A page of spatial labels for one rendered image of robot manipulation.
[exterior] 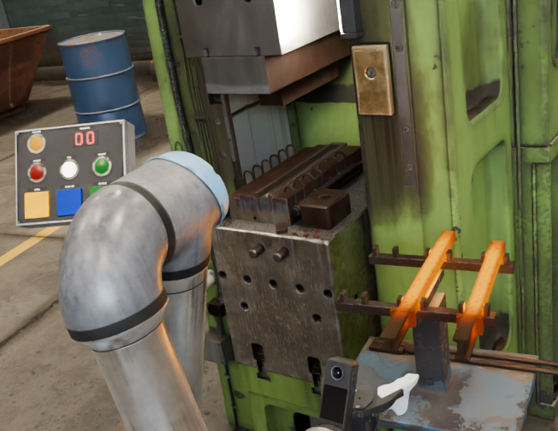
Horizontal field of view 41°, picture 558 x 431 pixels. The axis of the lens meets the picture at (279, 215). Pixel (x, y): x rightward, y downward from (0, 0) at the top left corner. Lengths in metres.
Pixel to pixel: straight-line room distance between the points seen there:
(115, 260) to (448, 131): 1.16
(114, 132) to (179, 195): 1.32
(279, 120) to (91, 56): 4.23
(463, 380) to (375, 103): 0.68
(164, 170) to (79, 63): 5.63
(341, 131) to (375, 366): 0.87
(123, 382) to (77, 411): 2.27
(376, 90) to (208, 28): 0.45
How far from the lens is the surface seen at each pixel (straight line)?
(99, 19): 9.74
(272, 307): 2.07
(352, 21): 1.83
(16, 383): 3.45
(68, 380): 3.34
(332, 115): 2.38
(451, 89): 1.82
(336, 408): 1.19
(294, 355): 2.12
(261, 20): 1.84
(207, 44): 1.95
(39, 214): 2.25
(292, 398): 2.23
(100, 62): 6.49
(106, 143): 2.20
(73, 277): 0.83
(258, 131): 2.28
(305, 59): 2.01
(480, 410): 1.64
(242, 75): 1.91
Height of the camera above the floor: 1.70
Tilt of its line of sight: 22 degrees down
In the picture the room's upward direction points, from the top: 9 degrees counter-clockwise
